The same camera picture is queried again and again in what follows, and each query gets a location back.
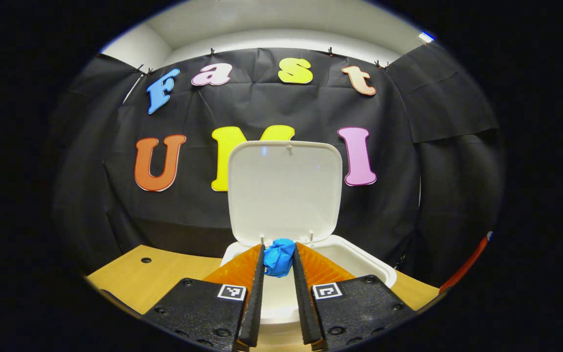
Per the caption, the black backdrop cloth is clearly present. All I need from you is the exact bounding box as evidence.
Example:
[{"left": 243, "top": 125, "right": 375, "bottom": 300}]
[{"left": 49, "top": 42, "right": 507, "bottom": 289}]

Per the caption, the red pop can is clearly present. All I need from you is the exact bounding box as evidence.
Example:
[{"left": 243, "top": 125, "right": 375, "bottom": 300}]
[{"left": 439, "top": 231, "right": 493, "bottom": 294}]

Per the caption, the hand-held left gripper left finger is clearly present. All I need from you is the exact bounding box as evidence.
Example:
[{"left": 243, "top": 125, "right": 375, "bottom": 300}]
[{"left": 142, "top": 243, "right": 266, "bottom": 352}]

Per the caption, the blue paper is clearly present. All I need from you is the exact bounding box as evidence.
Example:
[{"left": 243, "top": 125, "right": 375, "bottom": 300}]
[{"left": 263, "top": 238, "right": 296, "bottom": 278}]

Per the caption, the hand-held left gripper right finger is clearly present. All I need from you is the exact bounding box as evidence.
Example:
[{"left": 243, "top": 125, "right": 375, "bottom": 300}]
[{"left": 293, "top": 242, "right": 416, "bottom": 352}]

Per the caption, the wooden desktop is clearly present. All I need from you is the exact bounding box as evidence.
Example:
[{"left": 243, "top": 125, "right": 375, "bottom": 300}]
[{"left": 86, "top": 244, "right": 441, "bottom": 352}]

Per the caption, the white desktop garbage bin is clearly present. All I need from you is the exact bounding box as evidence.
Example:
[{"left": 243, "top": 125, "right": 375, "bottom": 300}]
[{"left": 220, "top": 141, "right": 398, "bottom": 338}]

